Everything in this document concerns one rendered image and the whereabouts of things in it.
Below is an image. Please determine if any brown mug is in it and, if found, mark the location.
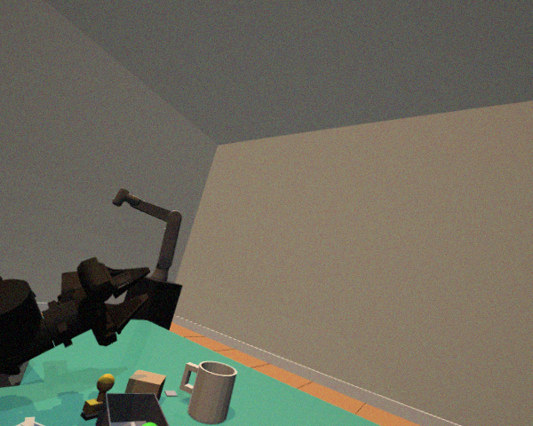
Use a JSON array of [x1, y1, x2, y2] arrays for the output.
[[179, 361, 236, 424]]

